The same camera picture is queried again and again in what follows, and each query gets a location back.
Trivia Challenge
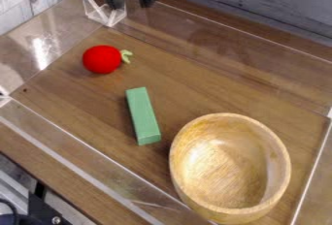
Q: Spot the red plush tomato toy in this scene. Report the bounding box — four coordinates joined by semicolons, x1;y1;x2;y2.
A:
81;45;133;74

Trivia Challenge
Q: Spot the green rectangular block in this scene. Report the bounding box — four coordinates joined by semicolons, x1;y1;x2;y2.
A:
125;87;160;145

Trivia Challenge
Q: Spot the wooden bowl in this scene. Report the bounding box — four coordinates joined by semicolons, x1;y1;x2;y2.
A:
168;112;291;224

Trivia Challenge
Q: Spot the clear acrylic corner bracket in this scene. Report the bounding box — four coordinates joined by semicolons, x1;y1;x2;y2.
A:
82;0;127;27

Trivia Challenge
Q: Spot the clear acrylic tray wall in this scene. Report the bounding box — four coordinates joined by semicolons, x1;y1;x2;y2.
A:
0;0;332;225

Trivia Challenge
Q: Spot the black metal bracket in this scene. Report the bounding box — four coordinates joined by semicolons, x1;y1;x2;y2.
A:
28;182;72;225

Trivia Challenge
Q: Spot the black cable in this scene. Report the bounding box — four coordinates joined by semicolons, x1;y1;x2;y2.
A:
0;198;21;225

